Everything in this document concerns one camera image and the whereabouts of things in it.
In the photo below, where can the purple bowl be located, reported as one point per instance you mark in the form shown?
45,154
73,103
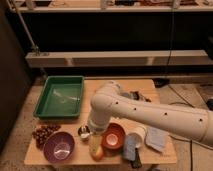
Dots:
58,147

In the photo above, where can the wooden table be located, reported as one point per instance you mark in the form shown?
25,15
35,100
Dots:
81,155

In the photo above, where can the yellow red apple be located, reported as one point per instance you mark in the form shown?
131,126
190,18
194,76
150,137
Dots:
97,153

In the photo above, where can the orange bowl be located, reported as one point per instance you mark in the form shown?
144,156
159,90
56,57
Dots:
113,137

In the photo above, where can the black handled brush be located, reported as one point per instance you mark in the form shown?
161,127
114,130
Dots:
136,95

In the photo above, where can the white mug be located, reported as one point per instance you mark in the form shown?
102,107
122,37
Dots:
139,135

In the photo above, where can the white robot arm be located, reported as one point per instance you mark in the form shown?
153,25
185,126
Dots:
107,101

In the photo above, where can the lower wooden shelf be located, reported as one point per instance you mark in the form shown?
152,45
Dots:
118,58

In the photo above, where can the green plastic tray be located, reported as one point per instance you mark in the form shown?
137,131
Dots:
60,98

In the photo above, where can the bunch of dark grapes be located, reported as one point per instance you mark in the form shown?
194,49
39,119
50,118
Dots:
43,133

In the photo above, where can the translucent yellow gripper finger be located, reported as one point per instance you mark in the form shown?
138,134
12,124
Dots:
95,143

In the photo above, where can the small metal cup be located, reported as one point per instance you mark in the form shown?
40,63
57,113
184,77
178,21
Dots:
84,132

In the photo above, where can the blue sponge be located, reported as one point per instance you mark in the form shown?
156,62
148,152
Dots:
129,148

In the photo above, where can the light blue cloth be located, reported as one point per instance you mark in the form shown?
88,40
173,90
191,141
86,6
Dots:
156,138

